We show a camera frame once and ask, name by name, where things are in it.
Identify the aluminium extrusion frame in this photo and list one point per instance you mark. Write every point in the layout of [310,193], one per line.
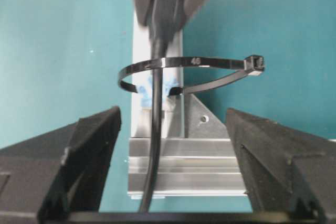
[197,157]

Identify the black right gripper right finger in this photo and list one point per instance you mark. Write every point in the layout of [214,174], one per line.
[283,169]

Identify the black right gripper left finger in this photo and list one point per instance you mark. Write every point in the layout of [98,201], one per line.
[61,171]

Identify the black cable tie loop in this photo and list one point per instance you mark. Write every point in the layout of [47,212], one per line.
[253,65]

